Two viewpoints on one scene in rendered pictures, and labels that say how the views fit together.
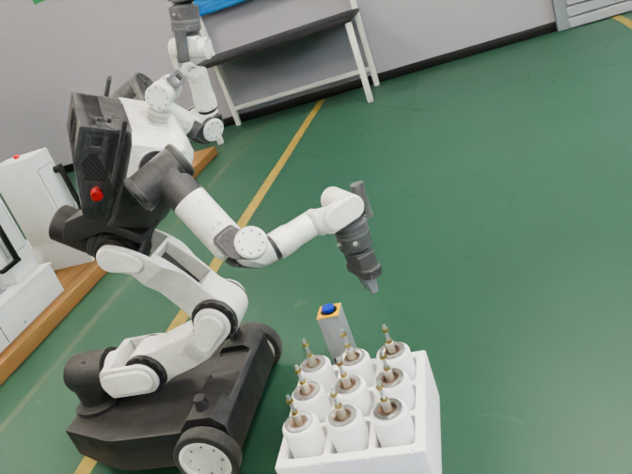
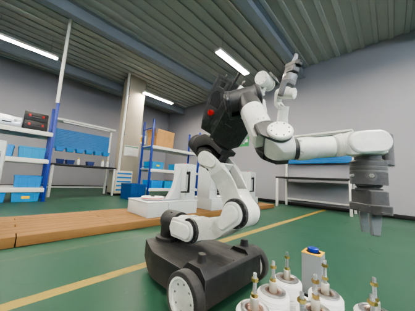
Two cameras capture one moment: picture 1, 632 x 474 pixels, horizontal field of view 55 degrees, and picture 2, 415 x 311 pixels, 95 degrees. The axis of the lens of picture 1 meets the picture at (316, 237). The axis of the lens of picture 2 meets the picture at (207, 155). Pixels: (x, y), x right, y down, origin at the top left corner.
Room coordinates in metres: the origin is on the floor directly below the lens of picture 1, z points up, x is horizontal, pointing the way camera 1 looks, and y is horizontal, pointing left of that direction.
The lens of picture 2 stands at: (0.72, 0.10, 0.58)
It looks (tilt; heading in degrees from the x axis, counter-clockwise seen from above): 7 degrees up; 25
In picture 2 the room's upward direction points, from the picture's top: 3 degrees clockwise
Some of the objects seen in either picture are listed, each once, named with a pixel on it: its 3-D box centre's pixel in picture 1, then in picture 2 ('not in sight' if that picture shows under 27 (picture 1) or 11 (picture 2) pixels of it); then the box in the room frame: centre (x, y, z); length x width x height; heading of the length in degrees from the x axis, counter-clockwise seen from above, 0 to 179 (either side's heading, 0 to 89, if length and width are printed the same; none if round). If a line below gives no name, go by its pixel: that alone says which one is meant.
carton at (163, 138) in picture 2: not in sight; (160, 139); (5.28, 3.90, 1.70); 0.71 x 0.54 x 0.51; 165
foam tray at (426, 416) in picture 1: (364, 429); not in sight; (1.36, 0.06, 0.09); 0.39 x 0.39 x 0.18; 73
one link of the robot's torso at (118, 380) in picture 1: (141, 364); (191, 227); (1.81, 0.69, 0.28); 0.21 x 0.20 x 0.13; 71
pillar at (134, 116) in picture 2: not in sight; (129, 134); (5.44, 5.39, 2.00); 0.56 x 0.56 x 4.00; 71
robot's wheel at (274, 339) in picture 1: (255, 346); (252, 261); (1.97, 0.35, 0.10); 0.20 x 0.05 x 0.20; 71
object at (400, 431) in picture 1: (397, 436); not in sight; (1.21, -0.02, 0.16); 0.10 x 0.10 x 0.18
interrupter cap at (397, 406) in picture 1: (387, 409); not in sight; (1.21, -0.02, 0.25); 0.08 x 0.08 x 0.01
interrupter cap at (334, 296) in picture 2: (352, 356); (325, 292); (1.47, 0.02, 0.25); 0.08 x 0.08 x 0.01
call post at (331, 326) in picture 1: (343, 351); (313, 293); (1.66, 0.04, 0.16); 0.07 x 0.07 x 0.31; 73
